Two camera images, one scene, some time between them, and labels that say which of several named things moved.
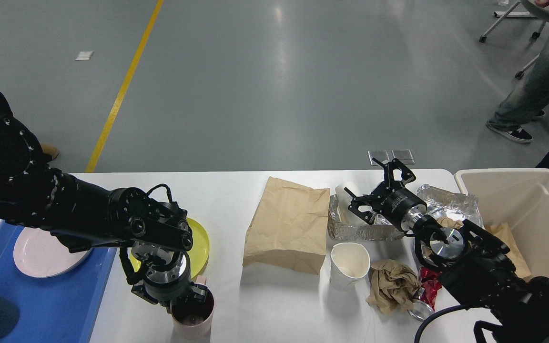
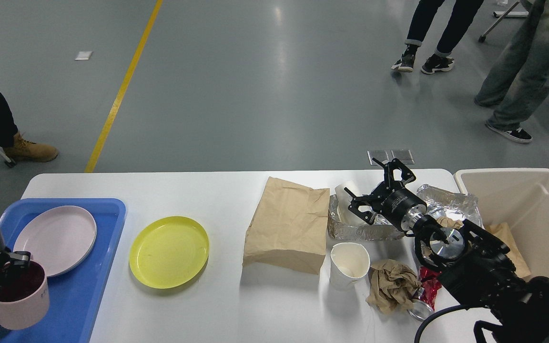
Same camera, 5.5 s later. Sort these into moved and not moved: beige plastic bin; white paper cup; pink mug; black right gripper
Moved: pink mug
Not moved: beige plastic bin; white paper cup; black right gripper
